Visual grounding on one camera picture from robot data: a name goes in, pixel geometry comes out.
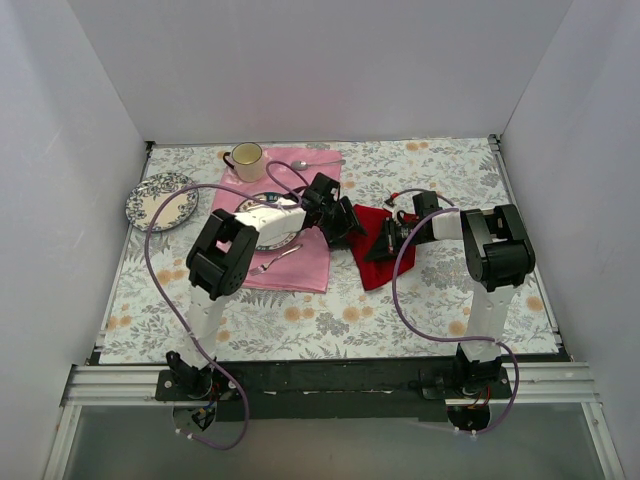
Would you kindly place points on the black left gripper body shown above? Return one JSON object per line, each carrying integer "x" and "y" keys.
{"x": 341, "y": 220}

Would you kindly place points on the red cloth napkin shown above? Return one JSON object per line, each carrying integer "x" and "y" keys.
{"x": 375, "y": 273}

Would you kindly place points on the silver fork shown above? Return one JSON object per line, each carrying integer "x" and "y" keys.
{"x": 266, "y": 266}

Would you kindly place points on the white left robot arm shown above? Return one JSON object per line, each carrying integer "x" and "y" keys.
{"x": 220, "y": 259}

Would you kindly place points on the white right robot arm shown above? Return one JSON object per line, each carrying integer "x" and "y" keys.
{"x": 498, "y": 257}

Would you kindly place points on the small silver spoon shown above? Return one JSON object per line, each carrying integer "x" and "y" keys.
{"x": 300, "y": 165}

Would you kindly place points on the green rimmed white plate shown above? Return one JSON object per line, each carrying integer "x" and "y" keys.
{"x": 277, "y": 243}

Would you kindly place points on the cream enamel mug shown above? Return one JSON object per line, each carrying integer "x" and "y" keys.
{"x": 247, "y": 161}

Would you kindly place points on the blue floral plate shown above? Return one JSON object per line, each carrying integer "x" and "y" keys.
{"x": 146, "y": 198}

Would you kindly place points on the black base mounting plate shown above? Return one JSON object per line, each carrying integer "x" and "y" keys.
{"x": 330, "y": 389}

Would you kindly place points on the aluminium frame rail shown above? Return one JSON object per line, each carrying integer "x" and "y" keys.
{"x": 339, "y": 419}

